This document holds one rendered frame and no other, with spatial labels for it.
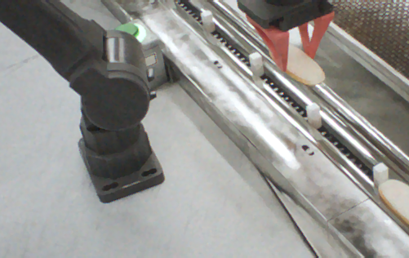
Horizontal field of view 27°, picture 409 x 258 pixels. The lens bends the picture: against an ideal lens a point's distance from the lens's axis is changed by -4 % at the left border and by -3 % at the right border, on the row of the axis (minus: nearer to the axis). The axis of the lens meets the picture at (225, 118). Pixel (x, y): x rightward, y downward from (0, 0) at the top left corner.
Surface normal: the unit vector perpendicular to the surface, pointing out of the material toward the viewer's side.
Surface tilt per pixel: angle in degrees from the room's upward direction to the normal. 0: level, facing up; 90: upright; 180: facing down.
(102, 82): 90
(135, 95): 90
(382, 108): 0
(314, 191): 0
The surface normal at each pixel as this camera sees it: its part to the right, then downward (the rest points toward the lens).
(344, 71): -0.15, -0.77
